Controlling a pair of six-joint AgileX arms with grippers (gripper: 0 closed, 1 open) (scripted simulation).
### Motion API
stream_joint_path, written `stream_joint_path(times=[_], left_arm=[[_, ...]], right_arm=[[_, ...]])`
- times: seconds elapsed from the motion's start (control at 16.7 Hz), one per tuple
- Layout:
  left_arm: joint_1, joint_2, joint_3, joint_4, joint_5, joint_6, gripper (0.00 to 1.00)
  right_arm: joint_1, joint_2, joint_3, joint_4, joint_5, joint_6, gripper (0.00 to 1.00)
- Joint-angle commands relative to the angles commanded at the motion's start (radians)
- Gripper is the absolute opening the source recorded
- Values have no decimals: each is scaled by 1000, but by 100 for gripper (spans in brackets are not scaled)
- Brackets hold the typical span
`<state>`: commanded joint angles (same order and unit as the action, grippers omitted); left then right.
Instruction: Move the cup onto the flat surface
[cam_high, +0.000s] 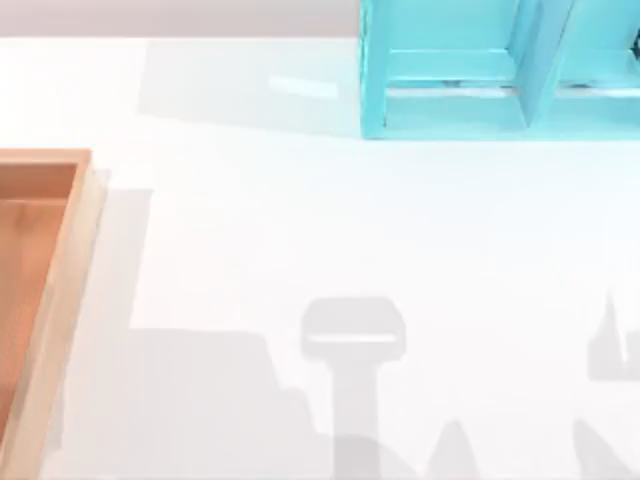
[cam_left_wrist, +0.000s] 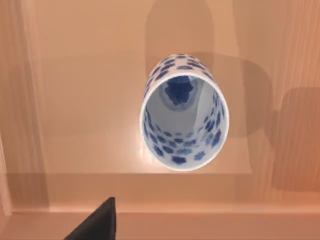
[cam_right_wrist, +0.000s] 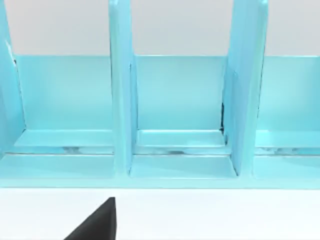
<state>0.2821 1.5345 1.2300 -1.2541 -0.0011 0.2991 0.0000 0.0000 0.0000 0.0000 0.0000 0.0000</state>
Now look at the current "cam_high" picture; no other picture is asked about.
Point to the light blue rack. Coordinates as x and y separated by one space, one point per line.
450 110

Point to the shallow salmon-coloured box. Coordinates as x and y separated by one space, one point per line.
30 260

